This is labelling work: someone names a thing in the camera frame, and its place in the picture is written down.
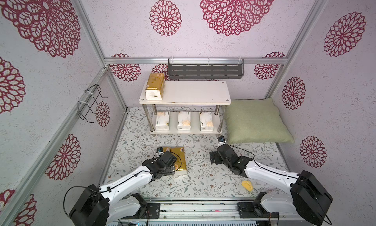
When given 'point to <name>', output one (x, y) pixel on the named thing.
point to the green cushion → (250, 121)
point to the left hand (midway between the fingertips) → (164, 168)
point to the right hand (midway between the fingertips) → (215, 150)
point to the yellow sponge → (247, 185)
